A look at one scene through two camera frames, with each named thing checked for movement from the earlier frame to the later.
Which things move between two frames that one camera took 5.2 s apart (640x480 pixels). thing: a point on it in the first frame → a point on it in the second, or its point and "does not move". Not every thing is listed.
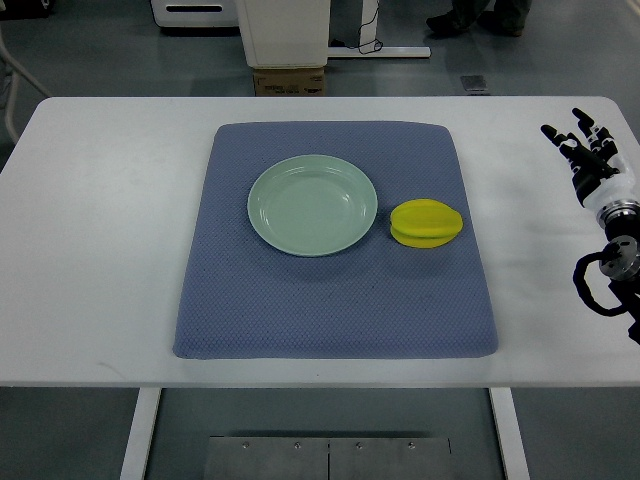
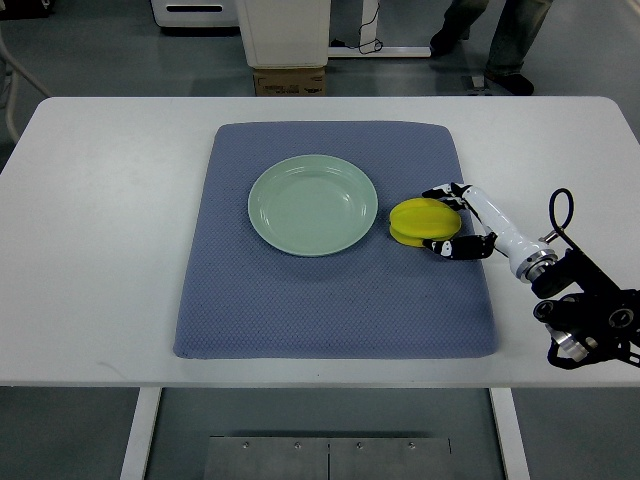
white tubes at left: x=16 y=70 does not move
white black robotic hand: x=599 y=177 → x=529 y=258
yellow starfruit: x=424 y=223 does not move
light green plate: x=312 y=205 does not move
